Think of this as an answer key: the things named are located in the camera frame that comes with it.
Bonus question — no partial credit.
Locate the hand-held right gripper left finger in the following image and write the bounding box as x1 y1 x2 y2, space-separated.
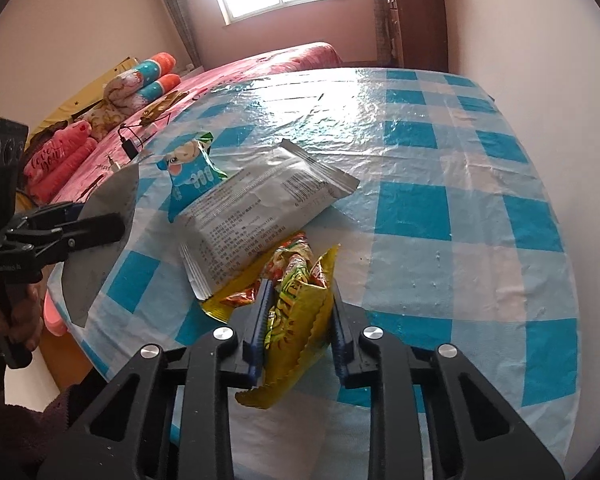
37 277 276 480

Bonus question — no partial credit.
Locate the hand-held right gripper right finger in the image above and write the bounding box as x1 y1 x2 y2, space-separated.
330 287 566 480

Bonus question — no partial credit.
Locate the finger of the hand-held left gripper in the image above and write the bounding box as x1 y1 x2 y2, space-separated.
2 212 127 267
10 201 83 241

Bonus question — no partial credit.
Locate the yellow noodle packet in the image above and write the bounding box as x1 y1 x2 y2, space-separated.
200 231 342 410

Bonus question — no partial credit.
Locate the grey foil packet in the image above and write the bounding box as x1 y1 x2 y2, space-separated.
60 164 141 328

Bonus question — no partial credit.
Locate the person's left forearm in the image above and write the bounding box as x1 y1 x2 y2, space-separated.
0 350 108 461

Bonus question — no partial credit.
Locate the person's left hand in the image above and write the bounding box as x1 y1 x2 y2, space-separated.
7 282 46 356

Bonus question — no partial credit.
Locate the pink ribbed pillow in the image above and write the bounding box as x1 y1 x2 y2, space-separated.
37 139 99 204

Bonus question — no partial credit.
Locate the pink lettered pillow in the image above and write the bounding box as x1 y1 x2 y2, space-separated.
24 121 92 181

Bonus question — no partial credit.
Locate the pink plastic stool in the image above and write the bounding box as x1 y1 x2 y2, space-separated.
42 290 71 338

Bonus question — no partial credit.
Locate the black charger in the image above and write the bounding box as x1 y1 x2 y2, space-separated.
117 127 141 158

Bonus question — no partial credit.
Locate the green blue cartoon snack packet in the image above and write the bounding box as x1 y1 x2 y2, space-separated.
155 131 228 223

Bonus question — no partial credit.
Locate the floral folded blanket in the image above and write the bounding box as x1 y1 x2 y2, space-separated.
80 72 153 143

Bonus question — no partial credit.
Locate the silver printed barcode packet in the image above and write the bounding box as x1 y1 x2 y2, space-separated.
177 139 361 301

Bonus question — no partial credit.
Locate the olive patterned cloth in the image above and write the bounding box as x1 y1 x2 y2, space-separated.
140 91 191 121

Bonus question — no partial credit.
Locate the rolled blanket with orange end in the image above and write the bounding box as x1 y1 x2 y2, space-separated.
130 51 176 81
137 74 182 103

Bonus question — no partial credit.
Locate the blue checkered tablecloth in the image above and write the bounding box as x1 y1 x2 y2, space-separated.
47 66 581 480

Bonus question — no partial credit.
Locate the bed with pink sheet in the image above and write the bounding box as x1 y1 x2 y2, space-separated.
27 41 343 206

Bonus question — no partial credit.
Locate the patterned curtain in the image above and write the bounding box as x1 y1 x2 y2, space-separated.
374 0 406 68

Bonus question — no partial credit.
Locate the brown wooden wardrobe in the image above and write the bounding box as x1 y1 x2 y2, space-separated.
375 0 451 73

